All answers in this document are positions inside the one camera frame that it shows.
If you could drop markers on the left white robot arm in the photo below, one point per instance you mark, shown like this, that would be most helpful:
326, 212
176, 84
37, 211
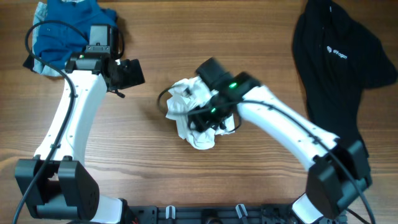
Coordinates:
54, 183

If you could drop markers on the black garment under pile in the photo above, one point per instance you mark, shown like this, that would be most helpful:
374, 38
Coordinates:
29, 63

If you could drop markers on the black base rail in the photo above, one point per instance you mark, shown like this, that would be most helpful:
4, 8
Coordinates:
264, 214

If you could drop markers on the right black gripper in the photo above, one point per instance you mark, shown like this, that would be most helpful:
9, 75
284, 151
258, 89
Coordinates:
202, 121

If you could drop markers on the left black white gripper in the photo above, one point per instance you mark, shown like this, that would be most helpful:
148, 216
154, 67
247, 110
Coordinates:
133, 74

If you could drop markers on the white t-shirt black print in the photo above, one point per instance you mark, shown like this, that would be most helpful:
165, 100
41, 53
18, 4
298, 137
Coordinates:
186, 95

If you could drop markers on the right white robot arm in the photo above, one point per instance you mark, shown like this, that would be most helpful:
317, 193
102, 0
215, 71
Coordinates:
338, 169

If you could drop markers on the black polo shirt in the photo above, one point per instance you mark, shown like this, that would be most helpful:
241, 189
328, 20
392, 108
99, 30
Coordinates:
337, 58

